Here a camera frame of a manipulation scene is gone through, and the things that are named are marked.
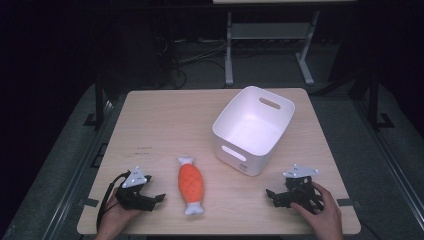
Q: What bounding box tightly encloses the person's right hand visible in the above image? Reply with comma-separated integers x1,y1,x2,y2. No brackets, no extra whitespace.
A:
289,181,345,240

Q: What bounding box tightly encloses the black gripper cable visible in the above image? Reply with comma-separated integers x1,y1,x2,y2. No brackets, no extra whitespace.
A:
95,170,132,232

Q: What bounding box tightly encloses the person's left hand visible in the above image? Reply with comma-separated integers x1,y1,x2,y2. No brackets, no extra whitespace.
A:
94,187,145,240

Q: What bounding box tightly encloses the white plastic bin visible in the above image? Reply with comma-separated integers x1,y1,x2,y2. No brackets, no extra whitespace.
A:
211,85,296,177

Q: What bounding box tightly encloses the black metal stand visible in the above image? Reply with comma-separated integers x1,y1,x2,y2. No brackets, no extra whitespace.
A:
349,69,396,132
83,74,113,132

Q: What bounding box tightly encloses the grey metal table frame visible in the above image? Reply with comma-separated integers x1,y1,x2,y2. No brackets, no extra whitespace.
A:
224,9,322,87

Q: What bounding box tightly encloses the bundle of floor cables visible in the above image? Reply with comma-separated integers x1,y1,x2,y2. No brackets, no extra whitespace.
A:
153,35,228,90

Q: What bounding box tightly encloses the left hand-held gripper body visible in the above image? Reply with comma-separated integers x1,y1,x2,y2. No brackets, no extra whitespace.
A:
114,165,157,212

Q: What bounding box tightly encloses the grey tape strip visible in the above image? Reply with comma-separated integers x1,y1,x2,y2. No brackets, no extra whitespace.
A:
336,197,362,208
77,197,100,208

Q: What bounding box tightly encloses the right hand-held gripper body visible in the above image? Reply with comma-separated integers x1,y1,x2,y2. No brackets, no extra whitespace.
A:
275,163,325,215

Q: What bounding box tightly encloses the orange plush meat toy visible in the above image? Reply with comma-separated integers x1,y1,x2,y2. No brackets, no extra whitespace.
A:
177,156,205,216

